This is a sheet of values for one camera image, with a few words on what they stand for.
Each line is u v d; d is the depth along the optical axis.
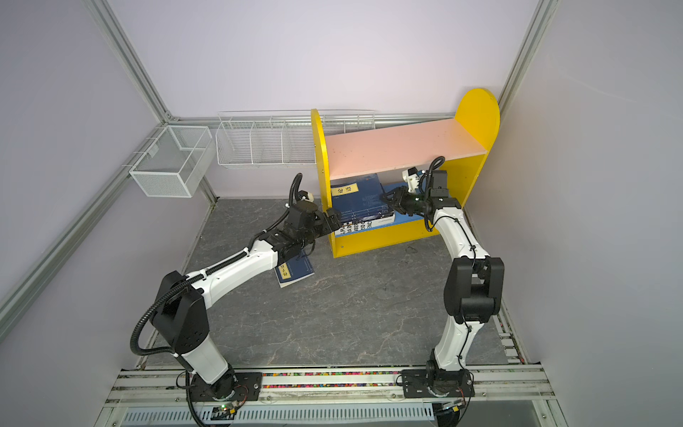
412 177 0.82
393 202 0.80
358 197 0.87
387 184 0.93
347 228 0.88
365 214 0.85
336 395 0.74
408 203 0.79
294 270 0.96
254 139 0.99
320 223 0.70
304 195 0.75
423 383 0.74
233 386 0.71
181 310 0.44
